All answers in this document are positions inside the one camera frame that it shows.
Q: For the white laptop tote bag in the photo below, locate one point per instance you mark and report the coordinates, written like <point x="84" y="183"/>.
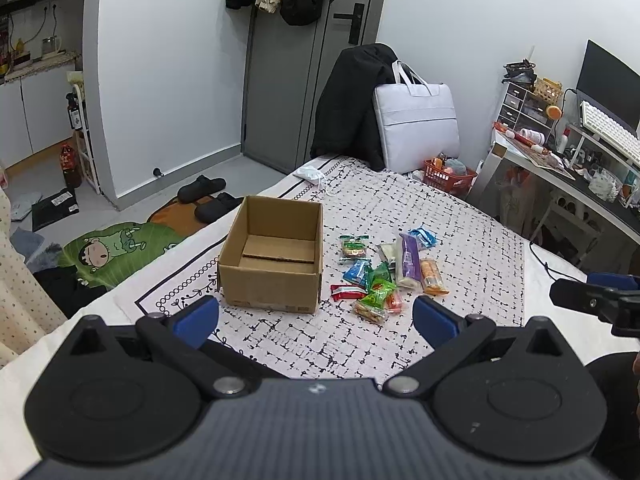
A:
<point x="417" y="120"/>

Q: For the black door handle lock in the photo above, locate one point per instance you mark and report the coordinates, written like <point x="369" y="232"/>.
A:
<point x="355" y="22"/>

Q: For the white patterned bed blanket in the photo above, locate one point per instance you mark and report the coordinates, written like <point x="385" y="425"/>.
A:
<point x="486" y="267"/>

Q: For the red snack bar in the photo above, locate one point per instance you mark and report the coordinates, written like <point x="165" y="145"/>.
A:
<point x="347" y="292"/>

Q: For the orange cracker packet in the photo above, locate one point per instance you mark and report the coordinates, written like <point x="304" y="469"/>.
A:
<point x="432" y="279"/>

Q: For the small drawer organizer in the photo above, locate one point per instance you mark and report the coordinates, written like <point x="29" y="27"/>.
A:
<point x="519" y="109"/>

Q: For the white face mask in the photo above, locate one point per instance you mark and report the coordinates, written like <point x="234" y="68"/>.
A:
<point x="311" y="175"/>

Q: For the red plastic basket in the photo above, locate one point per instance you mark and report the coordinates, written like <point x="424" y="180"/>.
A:
<point x="448" y="175"/>

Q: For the green red snack bag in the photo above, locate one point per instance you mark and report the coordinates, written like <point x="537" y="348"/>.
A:
<point x="382" y="301"/>

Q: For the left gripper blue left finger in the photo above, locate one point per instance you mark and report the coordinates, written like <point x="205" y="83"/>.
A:
<point x="181" y="341"/>

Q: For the black jacket on chair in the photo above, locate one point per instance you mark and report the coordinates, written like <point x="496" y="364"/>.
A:
<point x="344" y="121"/>

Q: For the dark soda bottle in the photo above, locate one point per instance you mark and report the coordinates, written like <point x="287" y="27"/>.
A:
<point x="69" y="166"/>

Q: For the black monitor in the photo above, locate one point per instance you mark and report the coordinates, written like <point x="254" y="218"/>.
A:
<point x="610" y="85"/>

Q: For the blue snack packet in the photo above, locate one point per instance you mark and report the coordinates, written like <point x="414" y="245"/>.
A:
<point x="357" y="273"/>

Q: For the purple wafer snack pack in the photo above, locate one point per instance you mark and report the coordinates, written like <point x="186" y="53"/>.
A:
<point x="408" y="269"/>

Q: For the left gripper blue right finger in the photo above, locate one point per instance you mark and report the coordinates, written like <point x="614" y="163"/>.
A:
<point x="456" y="342"/>

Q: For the white desk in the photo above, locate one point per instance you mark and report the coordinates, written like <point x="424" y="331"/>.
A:
<point x="529" y="190"/>

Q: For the grey door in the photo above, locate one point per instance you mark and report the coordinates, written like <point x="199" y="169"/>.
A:
<point x="286" y="69"/>

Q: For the green biscuit packet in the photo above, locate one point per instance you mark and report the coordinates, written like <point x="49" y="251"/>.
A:
<point x="354" y="247"/>

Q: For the small green snack packet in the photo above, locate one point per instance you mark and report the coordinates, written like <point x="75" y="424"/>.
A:
<point x="380" y="272"/>

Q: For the white keyboard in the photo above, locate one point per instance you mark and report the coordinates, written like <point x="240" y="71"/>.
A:
<point x="606" y="128"/>

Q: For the black flat package on floor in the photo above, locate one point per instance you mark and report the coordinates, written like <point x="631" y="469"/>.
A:
<point x="54" y="208"/>

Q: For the light blue candy packet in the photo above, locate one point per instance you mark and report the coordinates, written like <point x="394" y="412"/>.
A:
<point x="426" y="238"/>

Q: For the black slipper near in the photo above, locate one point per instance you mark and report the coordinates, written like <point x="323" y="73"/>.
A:
<point x="216" y="208"/>

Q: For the black slipper far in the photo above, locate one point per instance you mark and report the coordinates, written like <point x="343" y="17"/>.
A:
<point x="201" y="187"/>

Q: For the brown cardboard box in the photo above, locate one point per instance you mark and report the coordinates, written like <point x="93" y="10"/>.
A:
<point x="272" y="258"/>

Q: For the white narrow rack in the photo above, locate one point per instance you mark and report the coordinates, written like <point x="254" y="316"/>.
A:
<point x="77" y="112"/>

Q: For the green cartoon floor mat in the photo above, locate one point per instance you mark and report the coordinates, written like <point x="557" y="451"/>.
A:
<point x="107" y="257"/>

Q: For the orange floor mat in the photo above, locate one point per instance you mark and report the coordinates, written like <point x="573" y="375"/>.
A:
<point x="178" y="216"/>

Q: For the black slipper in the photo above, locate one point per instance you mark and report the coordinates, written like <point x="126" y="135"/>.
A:
<point x="201" y="187"/>
<point x="216" y="208"/>

